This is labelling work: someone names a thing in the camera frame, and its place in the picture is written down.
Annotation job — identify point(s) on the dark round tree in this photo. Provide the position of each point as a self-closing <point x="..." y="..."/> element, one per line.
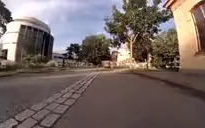
<point x="96" y="48"/>

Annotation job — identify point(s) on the pale distant building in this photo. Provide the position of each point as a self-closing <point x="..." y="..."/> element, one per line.
<point x="122" y="55"/>

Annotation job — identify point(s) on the small dark tree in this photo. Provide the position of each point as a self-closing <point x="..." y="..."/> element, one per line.
<point x="73" y="50"/>

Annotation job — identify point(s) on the tall leafy tree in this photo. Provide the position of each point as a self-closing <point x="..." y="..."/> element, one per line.
<point x="136" y="20"/>

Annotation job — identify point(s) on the green bushes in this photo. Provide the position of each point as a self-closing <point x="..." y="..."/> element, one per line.
<point x="165" y="50"/>

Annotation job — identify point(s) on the pale cobblestone strip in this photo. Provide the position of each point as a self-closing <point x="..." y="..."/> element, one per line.
<point x="53" y="107"/>

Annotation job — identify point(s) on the green shrubs by building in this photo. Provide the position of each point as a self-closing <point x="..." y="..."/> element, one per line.
<point x="36" y="60"/>

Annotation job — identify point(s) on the round white glass building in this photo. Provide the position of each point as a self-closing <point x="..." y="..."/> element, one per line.
<point x="26" y="38"/>

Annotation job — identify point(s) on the yellow building with window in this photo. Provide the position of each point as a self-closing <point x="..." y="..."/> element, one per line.
<point x="190" y="36"/>

